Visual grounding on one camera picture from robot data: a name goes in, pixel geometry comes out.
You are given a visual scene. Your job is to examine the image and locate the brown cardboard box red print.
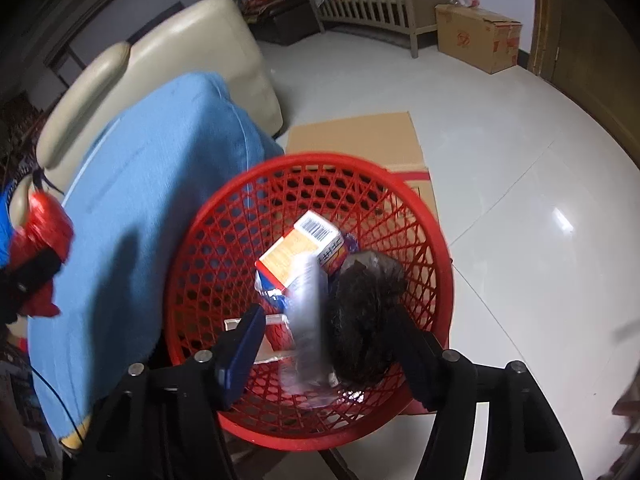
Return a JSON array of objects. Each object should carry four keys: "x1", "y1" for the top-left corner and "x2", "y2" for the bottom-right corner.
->
[{"x1": 434, "y1": 2, "x2": 523, "y2": 75}]

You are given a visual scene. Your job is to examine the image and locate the wooden door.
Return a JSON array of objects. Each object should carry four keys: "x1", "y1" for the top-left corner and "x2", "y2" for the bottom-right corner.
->
[{"x1": 527, "y1": 0, "x2": 640, "y2": 171}]

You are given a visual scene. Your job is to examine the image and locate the flat brown cardboard box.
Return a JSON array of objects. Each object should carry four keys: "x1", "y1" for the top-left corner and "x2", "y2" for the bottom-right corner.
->
[{"x1": 285, "y1": 111, "x2": 453, "y2": 416}]

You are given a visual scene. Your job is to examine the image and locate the red plastic bag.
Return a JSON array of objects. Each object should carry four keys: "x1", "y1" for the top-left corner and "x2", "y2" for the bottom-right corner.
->
[{"x1": 10, "y1": 190, "x2": 75, "y2": 318}]

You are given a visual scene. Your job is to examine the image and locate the red mesh basket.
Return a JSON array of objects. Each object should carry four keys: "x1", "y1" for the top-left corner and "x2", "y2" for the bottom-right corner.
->
[{"x1": 165, "y1": 152, "x2": 456, "y2": 453}]

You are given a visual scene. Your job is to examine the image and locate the blue jacket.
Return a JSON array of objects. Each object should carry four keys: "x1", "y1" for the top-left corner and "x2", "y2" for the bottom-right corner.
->
[{"x1": 0, "y1": 180, "x2": 16, "y2": 267}]

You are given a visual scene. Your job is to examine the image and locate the clear blister pack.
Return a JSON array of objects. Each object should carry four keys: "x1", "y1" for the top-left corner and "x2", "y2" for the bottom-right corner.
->
[{"x1": 285, "y1": 254, "x2": 336, "y2": 396}]

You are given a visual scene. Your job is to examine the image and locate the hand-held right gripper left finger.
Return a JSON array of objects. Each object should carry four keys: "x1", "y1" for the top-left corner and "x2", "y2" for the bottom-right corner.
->
[{"x1": 80, "y1": 304, "x2": 267, "y2": 480}]

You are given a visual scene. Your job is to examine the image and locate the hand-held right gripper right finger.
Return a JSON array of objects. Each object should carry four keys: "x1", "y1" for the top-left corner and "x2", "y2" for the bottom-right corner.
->
[{"x1": 392, "y1": 304, "x2": 583, "y2": 480}]

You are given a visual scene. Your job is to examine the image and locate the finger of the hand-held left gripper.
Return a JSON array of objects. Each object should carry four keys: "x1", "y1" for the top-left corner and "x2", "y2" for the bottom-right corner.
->
[{"x1": 0, "y1": 250, "x2": 66, "y2": 326}]

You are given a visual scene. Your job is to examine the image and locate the wooden crib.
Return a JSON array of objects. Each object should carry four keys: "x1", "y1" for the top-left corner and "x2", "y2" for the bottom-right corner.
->
[{"x1": 302, "y1": 0, "x2": 453, "y2": 58}]

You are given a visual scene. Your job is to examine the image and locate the black plastic bag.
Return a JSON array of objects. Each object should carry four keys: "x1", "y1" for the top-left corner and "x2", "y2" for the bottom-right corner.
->
[{"x1": 325, "y1": 249, "x2": 408, "y2": 388}]

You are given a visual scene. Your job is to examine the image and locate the blue blanket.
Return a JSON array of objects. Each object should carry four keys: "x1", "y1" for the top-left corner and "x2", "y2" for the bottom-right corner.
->
[{"x1": 27, "y1": 72, "x2": 286, "y2": 448}]

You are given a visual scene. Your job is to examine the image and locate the yellow medicine box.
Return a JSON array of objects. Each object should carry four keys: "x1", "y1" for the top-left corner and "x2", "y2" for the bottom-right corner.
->
[{"x1": 255, "y1": 210, "x2": 347, "y2": 301}]

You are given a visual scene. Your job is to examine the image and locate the beige leather sofa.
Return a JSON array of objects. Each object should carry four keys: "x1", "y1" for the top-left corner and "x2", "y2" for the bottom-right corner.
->
[{"x1": 10, "y1": 0, "x2": 285, "y2": 221}]

